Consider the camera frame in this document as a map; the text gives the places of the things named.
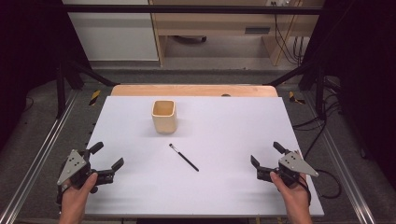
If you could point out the white board sheet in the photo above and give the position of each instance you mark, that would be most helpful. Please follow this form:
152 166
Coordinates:
211 140

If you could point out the person's left hand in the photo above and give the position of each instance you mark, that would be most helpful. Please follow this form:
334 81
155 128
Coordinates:
76 196

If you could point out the cream square cup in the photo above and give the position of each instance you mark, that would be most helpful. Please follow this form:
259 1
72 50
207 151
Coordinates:
164 119

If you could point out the black curtain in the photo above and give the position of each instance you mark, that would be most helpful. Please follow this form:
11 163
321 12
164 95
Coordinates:
28 62
364 77

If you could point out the yellow black tape piece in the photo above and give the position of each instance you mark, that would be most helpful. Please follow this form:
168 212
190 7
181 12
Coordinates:
95 97
294 98

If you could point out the black horizontal frame bar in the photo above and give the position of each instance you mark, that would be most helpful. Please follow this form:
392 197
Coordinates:
186 9

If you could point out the person's right hand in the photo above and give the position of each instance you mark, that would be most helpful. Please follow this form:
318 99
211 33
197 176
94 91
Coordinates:
294 196

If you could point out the white power strip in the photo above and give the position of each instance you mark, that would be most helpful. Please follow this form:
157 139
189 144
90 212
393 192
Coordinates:
280 2

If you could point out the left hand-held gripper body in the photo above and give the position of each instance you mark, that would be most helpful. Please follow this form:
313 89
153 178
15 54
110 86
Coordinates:
74 165

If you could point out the light wooden desk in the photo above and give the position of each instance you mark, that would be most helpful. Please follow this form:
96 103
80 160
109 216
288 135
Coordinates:
218 25

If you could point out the aluminium floor rail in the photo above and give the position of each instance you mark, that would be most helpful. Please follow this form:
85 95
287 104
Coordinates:
40 155
345 174

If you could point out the white cabinet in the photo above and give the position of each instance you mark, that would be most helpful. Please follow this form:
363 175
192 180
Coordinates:
115 37

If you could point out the black frame strut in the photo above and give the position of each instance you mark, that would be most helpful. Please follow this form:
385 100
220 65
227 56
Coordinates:
90 74
295 73

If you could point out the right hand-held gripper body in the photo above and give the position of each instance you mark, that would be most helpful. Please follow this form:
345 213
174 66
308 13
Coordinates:
294 163

